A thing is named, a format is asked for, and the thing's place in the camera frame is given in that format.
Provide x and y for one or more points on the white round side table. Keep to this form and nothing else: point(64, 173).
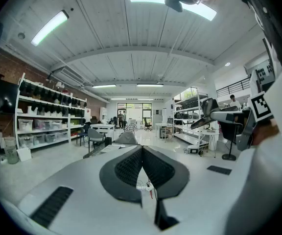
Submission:
point(210, 132)

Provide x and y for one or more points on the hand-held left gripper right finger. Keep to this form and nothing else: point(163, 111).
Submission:
point(163, 172)

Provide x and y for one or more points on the person's black button shirt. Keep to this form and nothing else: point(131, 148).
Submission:
point(273, 33)

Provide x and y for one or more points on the checkered cloth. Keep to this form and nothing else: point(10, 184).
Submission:
point(130, 128)

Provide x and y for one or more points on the rows of small black objects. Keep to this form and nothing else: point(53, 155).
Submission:
point(48, 94)

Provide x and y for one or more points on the black balcony railing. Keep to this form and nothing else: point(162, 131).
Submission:
point(234, 87)

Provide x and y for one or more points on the black office chair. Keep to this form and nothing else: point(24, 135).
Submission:
point(148, 124)

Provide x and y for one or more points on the white power strip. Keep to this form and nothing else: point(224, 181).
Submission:
point(144, 187)

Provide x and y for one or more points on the round smoke detector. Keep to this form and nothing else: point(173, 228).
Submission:
point(21, 35)

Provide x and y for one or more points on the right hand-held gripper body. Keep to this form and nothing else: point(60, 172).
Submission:
point(259, 106)

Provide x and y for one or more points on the black square pen holder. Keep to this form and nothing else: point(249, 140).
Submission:
point(108, 141)

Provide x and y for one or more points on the black flat monitor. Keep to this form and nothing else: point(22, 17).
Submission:
point(0, 94)

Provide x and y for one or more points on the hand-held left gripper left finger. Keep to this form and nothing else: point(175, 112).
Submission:
point(121, 170)

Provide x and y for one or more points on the white shelving rack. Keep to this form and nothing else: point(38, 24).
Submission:
point(43, 116)

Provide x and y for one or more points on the grey chair black frame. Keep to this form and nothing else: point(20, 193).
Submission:
point(95, 134)
point(126, 138)

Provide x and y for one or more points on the row of clear storage boxes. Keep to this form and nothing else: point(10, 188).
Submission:
point(40, 125)

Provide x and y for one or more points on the black floor stand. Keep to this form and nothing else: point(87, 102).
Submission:
point(229, 157)

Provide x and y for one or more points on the metal shelving rack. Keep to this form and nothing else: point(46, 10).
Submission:
point(190, 106)

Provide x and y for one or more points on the wooden frame stool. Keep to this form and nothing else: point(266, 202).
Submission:
point(166, 132)

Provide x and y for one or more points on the clear plastic bin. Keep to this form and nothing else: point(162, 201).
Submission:
point(11, 152)

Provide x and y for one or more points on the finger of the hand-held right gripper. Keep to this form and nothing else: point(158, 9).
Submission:
point(220, 115)

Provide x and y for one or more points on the blue chair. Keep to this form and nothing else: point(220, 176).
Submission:
point(82, 133)

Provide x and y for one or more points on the person's right hand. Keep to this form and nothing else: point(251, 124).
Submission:
point(265, 131)

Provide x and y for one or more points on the glass entrance door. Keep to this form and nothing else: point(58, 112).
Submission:
point(133, 111)

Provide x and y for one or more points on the white floor device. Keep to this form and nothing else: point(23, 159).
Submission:
point(194, 150)

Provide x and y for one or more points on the white ceiling air conditioner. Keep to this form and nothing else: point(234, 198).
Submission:
point(68, 75)

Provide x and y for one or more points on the long ceiling lamp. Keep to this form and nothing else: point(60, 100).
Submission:
point(104, 86)
point(50, 28)
point(150, 85)

